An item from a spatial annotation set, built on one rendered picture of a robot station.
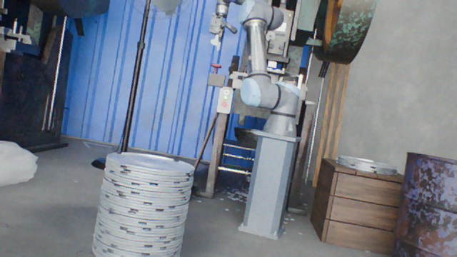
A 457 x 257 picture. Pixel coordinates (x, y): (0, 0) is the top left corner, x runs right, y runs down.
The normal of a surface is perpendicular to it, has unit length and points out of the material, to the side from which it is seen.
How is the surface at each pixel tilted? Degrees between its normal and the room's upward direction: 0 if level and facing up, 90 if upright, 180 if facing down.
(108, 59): 90
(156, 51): 90
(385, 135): 90
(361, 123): 90
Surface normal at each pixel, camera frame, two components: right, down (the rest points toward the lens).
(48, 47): 0.00, -0.24
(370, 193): -0.06, 0.04
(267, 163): -0.29, 0.00
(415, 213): -0.91, -0.10
